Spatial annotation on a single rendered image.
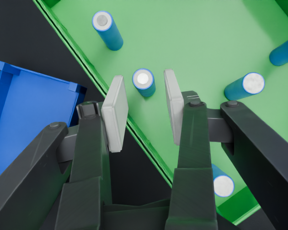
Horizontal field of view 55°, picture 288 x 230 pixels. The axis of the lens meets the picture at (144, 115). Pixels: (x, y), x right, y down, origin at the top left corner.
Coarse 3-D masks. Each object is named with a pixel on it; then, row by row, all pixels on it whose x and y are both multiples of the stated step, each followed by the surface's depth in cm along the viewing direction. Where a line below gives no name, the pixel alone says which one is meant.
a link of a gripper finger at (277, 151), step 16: (224, 112) 14; (240, 112) 13; (240, 128) 12; (256, 128) 12; (224, 144) 15; (240, 144) 12; (256, 144) 11; (272, 144) 10; (240, 160) 12; (256, 160) 11; (272, 160) 10; (256, 176) 11; (272, 176) 9; (256, 192) 11; (272, 192) 10; (272, 208) 10; (272, 224) 10
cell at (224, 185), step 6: (216, 168) 25; (216, 174) 23; (222, 174) 22; (216, 180) 22; (222, 180) 22; (228, 180) 22; (216, 186) 22; (222, 186) 22; (228, 186) 22; (234, 186) 22; (216, 192) 22; (222, 192) 22; (228, 192) 22
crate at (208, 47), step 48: (48, 0) 29; (96, 0) 30; (144, 0) 30; (192, 0) 29; (240, 0) 29; (96, 48) 30; (144, 48) 29; (192, 48) 29; (240, 48) 29; (144, 144) 24; (240, 192) 28
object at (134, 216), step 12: (108, 204) 9; (120, 204) 9; (144, 204) 9; (156, 204) 9; (168, 204) 8; (108, 216) 8; (120, 216) 8; (132, 216) 8; (144, 216) 8; (156, 216) 8; (108, 228) 8; (120, 228) 8; (132, 228) 8; (144, 228) 8; (156, 228) 8; (228, 228) 7
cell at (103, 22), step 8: (96, 16) 23; (104, 16) 23; (96, 24) 23; (104, 24) 23; (112, 24) 23; (104, 32) 24; (112, 32) 24; (104, 40) 26; (112, 40) 26; (120, 40) 28; (112, 48) 29
